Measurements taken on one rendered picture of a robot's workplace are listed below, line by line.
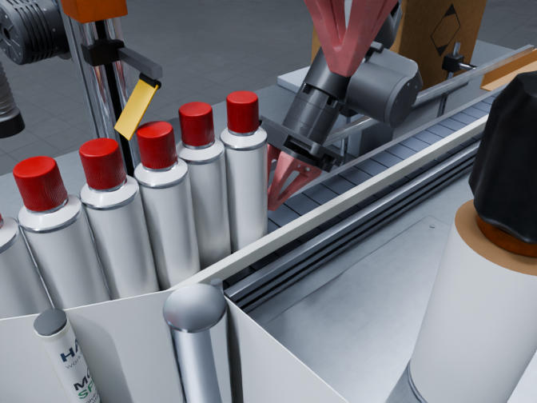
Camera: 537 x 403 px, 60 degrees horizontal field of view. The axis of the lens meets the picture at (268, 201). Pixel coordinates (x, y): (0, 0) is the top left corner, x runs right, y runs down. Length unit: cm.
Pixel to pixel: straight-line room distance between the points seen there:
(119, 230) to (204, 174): 10
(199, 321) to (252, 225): 28
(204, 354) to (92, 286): 20
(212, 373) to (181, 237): 20
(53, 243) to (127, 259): 7
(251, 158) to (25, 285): 24
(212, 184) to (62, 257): 16
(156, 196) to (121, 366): 16
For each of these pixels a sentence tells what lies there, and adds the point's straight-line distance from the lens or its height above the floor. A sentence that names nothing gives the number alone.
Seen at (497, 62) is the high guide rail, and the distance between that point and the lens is 103.
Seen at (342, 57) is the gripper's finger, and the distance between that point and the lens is 27.
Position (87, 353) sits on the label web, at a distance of 34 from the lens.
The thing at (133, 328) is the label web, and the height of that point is 104.
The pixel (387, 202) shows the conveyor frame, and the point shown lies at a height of 88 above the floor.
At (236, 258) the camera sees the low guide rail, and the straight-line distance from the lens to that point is 53.
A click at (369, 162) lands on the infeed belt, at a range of 78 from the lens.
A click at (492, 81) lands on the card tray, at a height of 83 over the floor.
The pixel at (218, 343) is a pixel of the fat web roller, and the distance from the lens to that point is 29.
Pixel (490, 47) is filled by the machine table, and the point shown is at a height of 83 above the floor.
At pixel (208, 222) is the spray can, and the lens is 51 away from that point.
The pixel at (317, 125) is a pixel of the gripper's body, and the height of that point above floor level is 103.
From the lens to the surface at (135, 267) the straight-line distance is 47.
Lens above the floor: 128
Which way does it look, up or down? 37 degrees down
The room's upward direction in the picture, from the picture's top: straight up
